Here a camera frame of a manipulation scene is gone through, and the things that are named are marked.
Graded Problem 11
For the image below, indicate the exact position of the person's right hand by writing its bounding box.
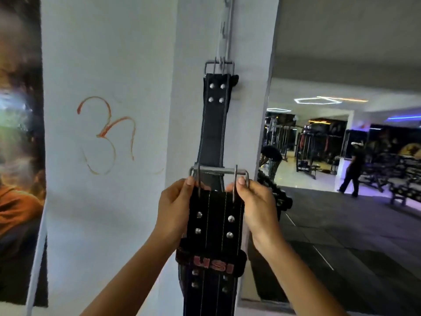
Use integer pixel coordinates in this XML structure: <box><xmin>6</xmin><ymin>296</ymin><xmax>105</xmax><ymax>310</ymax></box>
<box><xmin>225</xmin><ymin>176</ymin><xmax>287</xmax><ymax>258</ymax></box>

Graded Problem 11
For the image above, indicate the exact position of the person's left hand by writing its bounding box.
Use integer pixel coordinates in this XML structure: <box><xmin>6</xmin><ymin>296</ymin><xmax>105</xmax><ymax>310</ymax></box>
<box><xmin>154</xmin><ymin>177</ymin><xmax>211</xmax><ymax>249</ymax></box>

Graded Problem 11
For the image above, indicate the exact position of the black lifting belt red label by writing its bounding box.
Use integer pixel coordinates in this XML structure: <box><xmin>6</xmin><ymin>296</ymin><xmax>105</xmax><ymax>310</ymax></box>
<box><xmin>175</xmin><ymin>164</ymin><xmax>250</xmax><ymax>316</ymax></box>

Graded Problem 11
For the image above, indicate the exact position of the person's right forearm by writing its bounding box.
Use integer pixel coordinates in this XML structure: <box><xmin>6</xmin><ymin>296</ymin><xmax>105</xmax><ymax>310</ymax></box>
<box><xmin>259</xmin><ymin>241</ymin><xmax>350</xmax><ymax>316</ymax></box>

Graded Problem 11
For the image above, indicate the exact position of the person's left forearm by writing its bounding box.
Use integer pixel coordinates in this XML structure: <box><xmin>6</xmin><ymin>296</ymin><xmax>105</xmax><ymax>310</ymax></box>
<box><xmin>80</xmin><ymin>231</ymin><xmax>185</xmax><ymax>316</ymax></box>

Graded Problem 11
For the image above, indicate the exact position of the row of black dumbbells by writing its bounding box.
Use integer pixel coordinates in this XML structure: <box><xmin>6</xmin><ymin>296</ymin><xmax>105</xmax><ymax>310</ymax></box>
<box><xmin>257</xmin><ymin>169</ymin><xmax>294</xmax><ymax>221</ymax></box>

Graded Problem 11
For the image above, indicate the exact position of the plain black leather lifting belt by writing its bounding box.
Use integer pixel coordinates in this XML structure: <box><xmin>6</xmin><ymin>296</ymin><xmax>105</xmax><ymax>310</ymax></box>
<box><xmin>196</xmin><ymin>58</ymin><xmax>240</xmax><ymax>192</ymax></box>

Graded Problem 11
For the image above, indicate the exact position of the hexagonal ceiling light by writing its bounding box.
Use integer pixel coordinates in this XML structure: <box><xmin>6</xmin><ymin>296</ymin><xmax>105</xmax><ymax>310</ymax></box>
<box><xmin>294</xmin><ymin>96</ymin><xmax>343</xmax><ymax>105</ymax></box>

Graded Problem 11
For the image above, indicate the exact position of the long dumbbell rack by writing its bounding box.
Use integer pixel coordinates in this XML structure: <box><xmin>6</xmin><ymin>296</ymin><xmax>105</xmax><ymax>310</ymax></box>
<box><xmin>358</xmin><ymin>154</ymin><xmax>421</xmax><ymax>208</ymax></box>

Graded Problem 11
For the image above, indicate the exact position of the black cable gym machine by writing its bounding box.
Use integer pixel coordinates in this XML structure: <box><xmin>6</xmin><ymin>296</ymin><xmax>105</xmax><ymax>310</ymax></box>
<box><xmin>295</xmin><ymin>127</ymin><xmax>321</xmax><ymax>180</ymax></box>

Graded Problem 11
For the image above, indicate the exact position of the large wall mirror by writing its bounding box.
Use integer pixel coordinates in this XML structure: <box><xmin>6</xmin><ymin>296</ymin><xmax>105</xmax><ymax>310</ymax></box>
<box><xmin>239</xmin><ymin>0</ymin><xmax>421</xmax><ymax>316</ymax></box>

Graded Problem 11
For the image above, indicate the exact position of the metal wall hook rail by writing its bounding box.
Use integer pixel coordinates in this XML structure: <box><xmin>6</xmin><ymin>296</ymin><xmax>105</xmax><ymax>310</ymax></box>
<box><xmin>216</xmin><ymin>0</ymin><xmax>237</xmax><ymax>75</ymax></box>

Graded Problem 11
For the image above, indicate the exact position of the dark wall poster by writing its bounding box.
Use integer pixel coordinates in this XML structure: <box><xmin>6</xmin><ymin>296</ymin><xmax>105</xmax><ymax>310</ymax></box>
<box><xmin>0</xmin><ymin>0</ymin><xmax>49</xmax><ymax>308</ymax></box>

